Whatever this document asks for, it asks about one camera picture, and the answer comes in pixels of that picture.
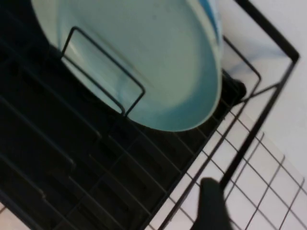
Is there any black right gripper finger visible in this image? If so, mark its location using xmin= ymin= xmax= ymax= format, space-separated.
xmin=191 ymin=177 xmax=237 ymax=230

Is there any pale green round plate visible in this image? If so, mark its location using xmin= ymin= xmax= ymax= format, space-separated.
xmin=31 ymin=0 xmax=225 ymax=133

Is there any blue round plate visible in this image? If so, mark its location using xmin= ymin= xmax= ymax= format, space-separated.
xmin=208 ymin=0 xmax=225 ymax=50

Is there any white grid-pattern table cover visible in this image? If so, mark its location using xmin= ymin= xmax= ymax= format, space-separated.
xmin=0 ymin=105 xmax=307 ymax=230

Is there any black plastic drip tray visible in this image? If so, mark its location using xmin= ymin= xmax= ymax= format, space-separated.
xmin=0 ymin=0 xmax=248 ymax=230

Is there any black wire dish rack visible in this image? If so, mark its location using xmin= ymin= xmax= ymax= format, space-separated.
xmin=0 ymin=0 xmax=300 ymax=230

